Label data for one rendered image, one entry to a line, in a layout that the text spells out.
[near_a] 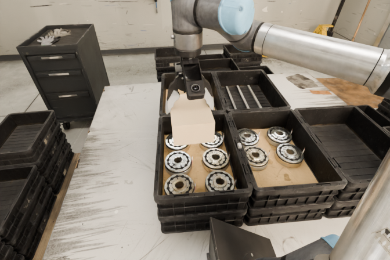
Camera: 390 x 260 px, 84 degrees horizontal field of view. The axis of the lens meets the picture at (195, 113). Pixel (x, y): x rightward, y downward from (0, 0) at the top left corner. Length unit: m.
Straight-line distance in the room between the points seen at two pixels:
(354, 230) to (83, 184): 0.95
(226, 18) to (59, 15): 3.89
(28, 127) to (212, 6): 1.68
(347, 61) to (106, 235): 0.88
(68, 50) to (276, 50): 1.77
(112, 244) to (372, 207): 0.76
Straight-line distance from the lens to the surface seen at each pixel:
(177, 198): 0.67
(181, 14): 0.54
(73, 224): 0.99
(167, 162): 0.85
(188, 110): 0.65
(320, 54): 0.53
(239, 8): 0.46
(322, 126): 1.20
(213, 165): 0.84
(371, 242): 0.42
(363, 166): 1.09
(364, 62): 0.53
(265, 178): 0.87
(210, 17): 0.49
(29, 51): 2.20
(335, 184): 0.82
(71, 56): 2.09
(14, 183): 1.75
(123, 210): 0.96
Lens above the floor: 1.50
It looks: 37 degrees down
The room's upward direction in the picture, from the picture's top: straight up
